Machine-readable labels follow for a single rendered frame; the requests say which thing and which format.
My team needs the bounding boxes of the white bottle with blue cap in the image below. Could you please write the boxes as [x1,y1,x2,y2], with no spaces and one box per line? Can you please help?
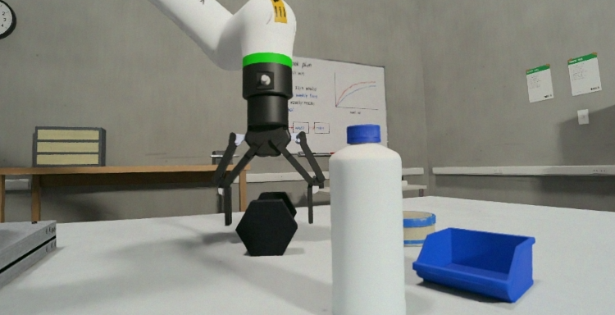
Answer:
[329,125,406,315]

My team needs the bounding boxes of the black dumbbell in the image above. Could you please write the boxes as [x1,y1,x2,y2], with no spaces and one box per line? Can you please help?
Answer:
[235,191,298,257]

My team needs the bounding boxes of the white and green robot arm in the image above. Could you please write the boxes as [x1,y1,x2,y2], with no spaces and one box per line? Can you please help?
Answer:
[149,0,296,101]

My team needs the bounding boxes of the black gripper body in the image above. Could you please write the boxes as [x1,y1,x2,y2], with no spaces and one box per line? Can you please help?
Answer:
[244,96,291,158]

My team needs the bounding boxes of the beige round tin with blue bands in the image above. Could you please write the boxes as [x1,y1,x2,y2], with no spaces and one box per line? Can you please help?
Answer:
[403,211,436,247]

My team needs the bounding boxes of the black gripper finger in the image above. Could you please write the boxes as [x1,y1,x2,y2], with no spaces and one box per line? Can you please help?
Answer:
[271,131,326,224]
[211,132,264,226]

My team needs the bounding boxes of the blue plastic stacking bin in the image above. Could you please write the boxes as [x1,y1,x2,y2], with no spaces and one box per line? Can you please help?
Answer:
[412,227,535,303]

